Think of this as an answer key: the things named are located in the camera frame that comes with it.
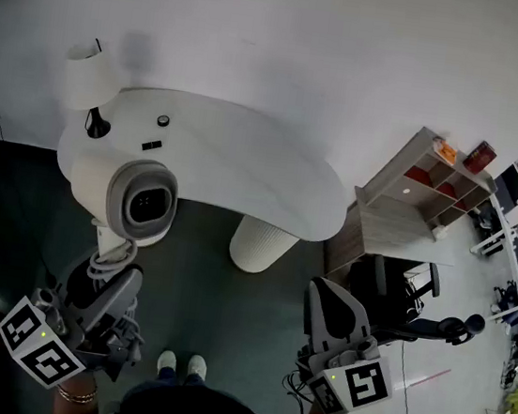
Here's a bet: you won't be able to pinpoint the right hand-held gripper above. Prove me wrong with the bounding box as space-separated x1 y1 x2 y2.
289 275 406 414

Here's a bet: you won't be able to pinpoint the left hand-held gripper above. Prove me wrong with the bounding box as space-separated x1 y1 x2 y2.
0 243 156 400

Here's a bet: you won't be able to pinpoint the white hair dryer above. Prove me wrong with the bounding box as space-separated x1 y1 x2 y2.
51 148 184 331

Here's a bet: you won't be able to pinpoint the white curved table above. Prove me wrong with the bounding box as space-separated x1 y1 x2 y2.
44 75 361 285

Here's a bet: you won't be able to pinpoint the person's left forearm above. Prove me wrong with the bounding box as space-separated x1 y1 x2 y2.
50 366 106 414

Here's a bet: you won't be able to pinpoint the black office chair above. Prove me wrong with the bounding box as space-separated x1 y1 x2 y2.
339 250 494 362

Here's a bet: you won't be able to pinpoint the person's white left shoe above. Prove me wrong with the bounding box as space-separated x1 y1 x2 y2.
155 348 179 376

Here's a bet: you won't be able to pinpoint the person's blue jeans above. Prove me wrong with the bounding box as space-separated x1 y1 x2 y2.
154 366 206 391

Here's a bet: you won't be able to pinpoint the wooden cube shelf unit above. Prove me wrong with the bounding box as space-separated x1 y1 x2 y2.
356 118 505 236

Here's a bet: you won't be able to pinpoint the red storage bin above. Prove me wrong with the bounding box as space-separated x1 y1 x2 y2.
403 165 435 188
434 180 460 200

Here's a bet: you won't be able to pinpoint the orange box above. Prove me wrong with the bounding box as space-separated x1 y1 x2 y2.
430 136 461 165

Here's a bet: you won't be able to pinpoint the white table lamp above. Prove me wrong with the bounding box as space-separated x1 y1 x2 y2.
54 33 126 142

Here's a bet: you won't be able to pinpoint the red box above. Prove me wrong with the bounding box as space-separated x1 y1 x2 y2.
462 138 499 176

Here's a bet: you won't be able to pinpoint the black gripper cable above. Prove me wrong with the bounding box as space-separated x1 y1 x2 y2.
277 345 323 414

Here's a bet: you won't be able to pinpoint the gold bracelet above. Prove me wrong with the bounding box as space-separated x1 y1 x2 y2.
55 380 99 407

